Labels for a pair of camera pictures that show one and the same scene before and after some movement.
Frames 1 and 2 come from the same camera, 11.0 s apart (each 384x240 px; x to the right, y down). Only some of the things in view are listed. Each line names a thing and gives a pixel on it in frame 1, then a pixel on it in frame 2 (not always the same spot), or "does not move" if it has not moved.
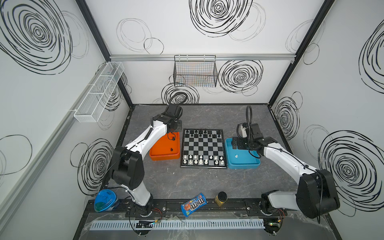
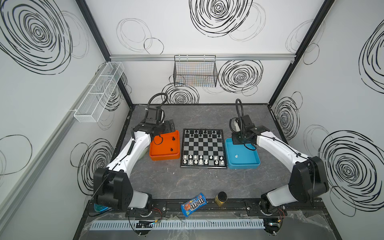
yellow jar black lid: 221,198 does not move
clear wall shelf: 90,109 does not move
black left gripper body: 173,135 → 167,127
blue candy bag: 188,207 does not move
